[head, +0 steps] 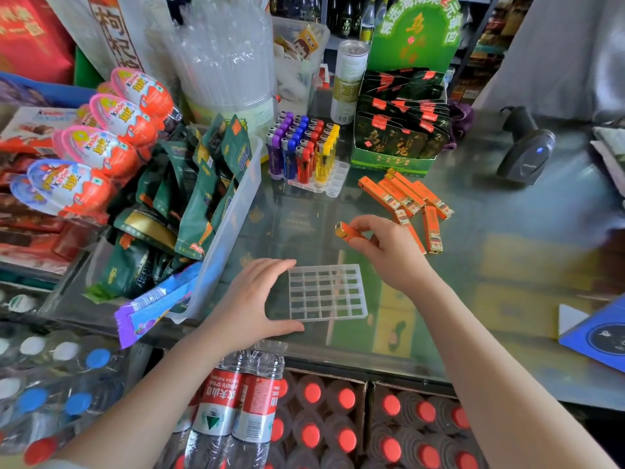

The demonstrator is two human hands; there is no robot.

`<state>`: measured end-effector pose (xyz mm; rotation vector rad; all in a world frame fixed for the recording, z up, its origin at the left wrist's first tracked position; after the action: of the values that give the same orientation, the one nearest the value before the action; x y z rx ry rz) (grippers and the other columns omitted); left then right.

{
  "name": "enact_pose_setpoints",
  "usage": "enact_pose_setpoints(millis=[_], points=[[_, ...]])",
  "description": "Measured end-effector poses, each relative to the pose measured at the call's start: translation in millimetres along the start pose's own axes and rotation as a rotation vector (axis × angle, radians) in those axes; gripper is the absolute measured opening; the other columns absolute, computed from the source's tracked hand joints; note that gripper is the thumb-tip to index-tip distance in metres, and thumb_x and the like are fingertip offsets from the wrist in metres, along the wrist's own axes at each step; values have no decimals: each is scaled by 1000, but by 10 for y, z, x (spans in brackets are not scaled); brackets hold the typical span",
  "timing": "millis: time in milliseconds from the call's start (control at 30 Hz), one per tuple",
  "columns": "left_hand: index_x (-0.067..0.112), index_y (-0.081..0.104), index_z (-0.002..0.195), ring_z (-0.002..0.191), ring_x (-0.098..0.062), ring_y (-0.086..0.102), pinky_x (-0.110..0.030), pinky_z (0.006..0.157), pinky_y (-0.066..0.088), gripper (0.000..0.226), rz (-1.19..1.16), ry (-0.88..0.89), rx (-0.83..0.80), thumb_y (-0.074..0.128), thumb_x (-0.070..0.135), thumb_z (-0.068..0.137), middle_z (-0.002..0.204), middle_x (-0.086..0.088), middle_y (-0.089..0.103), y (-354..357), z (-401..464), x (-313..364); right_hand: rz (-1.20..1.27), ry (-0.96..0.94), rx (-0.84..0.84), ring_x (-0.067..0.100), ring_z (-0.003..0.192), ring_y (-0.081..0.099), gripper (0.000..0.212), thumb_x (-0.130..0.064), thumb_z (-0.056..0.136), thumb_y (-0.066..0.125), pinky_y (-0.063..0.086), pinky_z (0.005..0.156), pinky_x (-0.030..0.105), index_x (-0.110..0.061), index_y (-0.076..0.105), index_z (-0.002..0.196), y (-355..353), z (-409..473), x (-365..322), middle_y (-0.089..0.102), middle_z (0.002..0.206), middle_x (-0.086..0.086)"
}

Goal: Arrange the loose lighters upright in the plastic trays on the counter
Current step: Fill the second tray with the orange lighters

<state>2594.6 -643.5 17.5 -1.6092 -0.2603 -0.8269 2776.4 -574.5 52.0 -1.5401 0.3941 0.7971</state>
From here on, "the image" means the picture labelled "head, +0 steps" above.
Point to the person's left hand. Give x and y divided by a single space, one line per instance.
239 307

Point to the person's right hand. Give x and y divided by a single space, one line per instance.
398 253

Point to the person's left thumb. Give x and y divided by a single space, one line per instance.
285 327

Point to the person's right thumb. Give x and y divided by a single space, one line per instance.
360 244

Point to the slim orange lighter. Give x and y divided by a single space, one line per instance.
345 231

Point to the clear plastic grid tray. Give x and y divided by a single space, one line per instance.
327 293

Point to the person's left forearm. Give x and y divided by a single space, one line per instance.
146 415

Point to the person's right forearm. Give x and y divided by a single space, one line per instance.
498 390

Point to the pile of orange lighters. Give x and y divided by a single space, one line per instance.
405 195

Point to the clear lighter display tray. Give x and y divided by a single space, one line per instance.
334 180

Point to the red label water bottle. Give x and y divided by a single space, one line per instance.
256 410
215 410

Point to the cardboard box of red-capped bottles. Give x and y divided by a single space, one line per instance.
420 427
317 420

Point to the rows of colourful lighters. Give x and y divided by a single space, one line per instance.
300 148

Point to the clear plastic bin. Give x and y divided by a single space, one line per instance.
229 229

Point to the stack of dark green packets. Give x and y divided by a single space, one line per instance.
400 117

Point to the purple and blue snack packet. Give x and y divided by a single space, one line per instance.
151 302

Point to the heap of green snack packets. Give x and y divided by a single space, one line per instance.
190 200

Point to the purple cloth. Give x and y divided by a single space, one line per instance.
461 119

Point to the white cylindrical can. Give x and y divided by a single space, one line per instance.
347 82

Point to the clear tub with yellow label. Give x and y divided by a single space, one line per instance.
244 117

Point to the black barcode scanner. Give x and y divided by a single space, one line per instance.
527 153

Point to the clear plastic storage box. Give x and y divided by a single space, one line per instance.
298 63

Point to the green cardboard display box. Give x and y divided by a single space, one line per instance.
415 29

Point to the row of dark glass bottles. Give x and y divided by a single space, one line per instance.
337 14

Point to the bundle of clear wrapped straws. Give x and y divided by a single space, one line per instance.
224 48

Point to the background goods shelf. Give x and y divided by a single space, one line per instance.
483 38

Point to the pack of blue-capped water bottles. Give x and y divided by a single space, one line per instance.
53 385

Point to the blue box with round print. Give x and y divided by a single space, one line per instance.
600 336

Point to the pile of egg-shaped chocolate packs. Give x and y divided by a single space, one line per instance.
97 146

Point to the grey and white packets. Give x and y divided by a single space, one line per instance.
610 153

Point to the stack of red packets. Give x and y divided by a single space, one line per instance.
34 239

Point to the white bag with red print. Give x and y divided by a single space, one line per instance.
117 34

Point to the white and red chocolate box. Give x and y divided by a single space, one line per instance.
29 129

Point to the red gift box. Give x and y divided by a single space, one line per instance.
29 36

